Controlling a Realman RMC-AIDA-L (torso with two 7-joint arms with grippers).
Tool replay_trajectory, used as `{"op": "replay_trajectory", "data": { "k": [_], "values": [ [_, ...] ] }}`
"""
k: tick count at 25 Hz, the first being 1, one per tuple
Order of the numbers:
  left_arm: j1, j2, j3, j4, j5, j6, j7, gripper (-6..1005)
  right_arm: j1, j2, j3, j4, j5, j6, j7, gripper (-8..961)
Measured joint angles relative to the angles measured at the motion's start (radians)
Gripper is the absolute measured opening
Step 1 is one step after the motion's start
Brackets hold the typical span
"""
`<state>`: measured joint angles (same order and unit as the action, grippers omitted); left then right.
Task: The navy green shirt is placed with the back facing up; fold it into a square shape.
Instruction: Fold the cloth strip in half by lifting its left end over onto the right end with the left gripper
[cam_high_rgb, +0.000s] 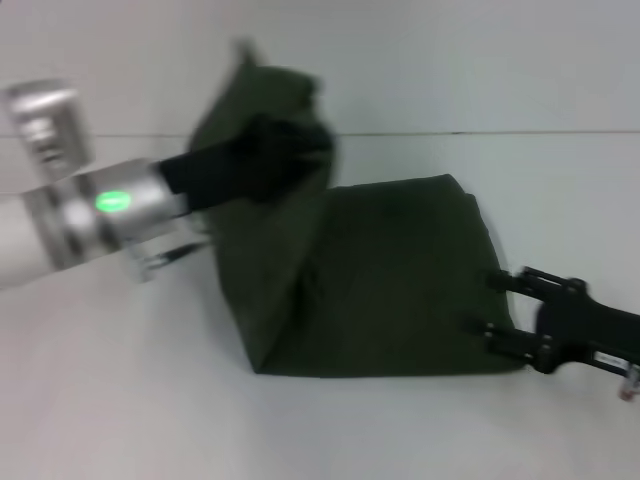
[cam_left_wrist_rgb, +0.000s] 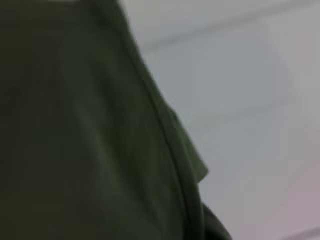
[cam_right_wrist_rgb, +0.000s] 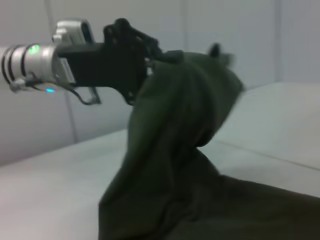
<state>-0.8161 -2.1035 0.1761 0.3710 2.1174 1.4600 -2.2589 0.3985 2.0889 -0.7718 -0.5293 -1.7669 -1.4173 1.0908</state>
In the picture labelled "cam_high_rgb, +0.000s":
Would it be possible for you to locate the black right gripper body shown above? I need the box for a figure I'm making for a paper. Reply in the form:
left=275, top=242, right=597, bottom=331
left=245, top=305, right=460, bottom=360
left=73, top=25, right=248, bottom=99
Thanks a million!
left=531, top=276, right=640, bottom=376

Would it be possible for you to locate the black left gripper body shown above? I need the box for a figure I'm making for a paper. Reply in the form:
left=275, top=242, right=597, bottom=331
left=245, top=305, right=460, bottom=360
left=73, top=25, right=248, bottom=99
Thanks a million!
left=156, top=125, right=266, bottom=213

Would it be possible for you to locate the dark green shirt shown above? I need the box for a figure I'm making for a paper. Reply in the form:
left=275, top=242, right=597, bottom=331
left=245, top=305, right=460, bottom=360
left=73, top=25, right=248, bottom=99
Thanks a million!
left=188, top=38, right=532, bottom=377

